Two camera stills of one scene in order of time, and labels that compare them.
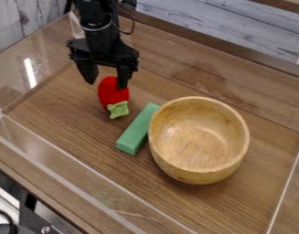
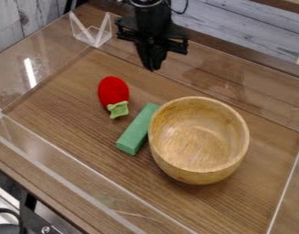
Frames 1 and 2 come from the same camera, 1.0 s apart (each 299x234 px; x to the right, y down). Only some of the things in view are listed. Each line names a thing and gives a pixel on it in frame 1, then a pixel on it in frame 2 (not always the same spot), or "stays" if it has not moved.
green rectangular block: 136,135 stays
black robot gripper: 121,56 to 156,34
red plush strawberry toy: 113,97 stays
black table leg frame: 31,222 stays
